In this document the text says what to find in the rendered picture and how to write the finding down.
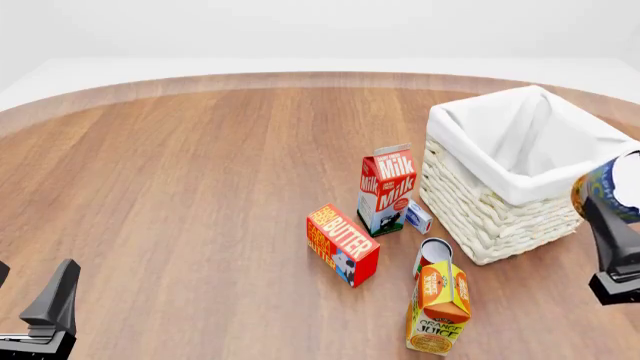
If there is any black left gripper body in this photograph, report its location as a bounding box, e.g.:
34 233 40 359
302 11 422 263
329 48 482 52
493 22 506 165
0 324 78 360

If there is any blue and orange soup tin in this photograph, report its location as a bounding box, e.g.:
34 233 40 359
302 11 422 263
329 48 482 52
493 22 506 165
570 150 640 225

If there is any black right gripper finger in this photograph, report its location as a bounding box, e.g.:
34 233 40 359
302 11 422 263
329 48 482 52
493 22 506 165
583 195 640 279

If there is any small blue and white box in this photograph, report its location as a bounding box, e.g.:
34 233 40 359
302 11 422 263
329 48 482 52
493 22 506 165
404 198 435 236

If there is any red and yellow butter box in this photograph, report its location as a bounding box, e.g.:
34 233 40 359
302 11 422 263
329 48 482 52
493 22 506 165
305 202 382 289

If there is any yellow orange juice carton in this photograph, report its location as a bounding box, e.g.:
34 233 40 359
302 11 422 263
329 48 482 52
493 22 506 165
405 260 473 357

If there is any white wicker basket, cloth liner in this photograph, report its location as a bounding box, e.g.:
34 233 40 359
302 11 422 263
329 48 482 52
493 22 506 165
418 84 640 267

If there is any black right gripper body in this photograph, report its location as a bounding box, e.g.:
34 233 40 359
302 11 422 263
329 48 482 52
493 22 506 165
588 264 640 307

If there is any red and white tin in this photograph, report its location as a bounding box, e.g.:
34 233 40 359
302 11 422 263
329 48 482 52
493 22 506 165
412 237 455 281

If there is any red and white milk carton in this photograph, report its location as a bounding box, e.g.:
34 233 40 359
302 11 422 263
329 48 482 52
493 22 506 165
356 141 419 239

